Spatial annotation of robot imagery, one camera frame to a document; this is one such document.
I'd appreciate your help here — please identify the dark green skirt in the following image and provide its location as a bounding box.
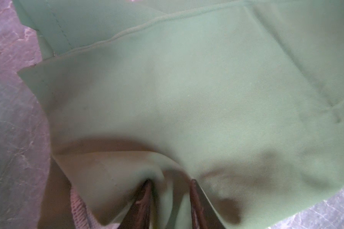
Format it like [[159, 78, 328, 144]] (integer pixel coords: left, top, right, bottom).
[[13, 1, 344, 229]]

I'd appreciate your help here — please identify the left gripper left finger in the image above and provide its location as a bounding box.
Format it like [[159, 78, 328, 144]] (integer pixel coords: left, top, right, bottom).
[[118, 180, 153, 229]]

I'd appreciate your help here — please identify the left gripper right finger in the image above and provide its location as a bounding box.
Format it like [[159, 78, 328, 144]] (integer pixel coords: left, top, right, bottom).
[[189, 179, 208, 229]]

